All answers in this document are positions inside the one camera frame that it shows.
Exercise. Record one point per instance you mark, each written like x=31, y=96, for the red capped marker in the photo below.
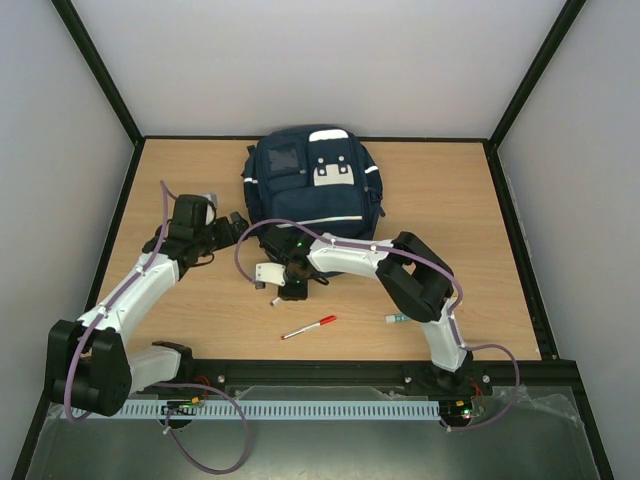
x=306, y=328

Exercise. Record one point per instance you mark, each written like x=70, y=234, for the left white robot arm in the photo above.
x=88, y=368

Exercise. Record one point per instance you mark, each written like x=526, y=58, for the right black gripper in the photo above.
x=292, y=289

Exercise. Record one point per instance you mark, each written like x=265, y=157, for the grey slotted cable duct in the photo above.
x=280, y=410

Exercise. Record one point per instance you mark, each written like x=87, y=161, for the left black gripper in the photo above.
x=229, y=237

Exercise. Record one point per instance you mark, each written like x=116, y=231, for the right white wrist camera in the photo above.
x=269, y=273

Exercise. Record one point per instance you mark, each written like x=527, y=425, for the navy blue student backpack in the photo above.
x=320, y=176

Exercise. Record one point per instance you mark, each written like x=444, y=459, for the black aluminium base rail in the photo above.
x=416, y=378

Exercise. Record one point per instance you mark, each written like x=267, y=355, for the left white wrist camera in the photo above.
x=211, y=208

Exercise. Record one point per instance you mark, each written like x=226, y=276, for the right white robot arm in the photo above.
x=419, y=283

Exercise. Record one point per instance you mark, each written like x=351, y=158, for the green white glue stick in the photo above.
x=396, y=318

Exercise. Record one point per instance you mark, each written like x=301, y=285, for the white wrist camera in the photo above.
x=211, y=208
x=269, y=273

